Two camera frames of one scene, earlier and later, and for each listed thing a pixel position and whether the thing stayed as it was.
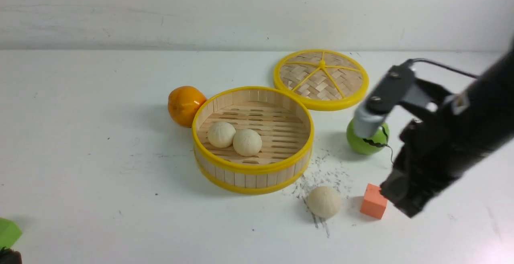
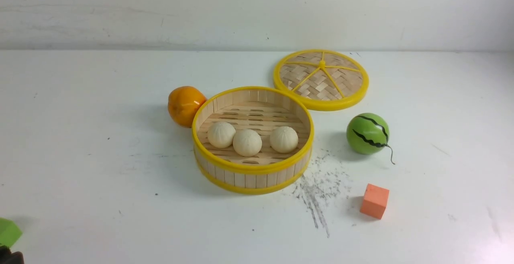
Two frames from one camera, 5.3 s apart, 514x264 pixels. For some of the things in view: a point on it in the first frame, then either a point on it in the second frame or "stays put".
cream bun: [323, 202] -> [284, 139]
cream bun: [221, 134] stays put
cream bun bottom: [247, 142] stays put
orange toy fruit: [183, 102] stays put
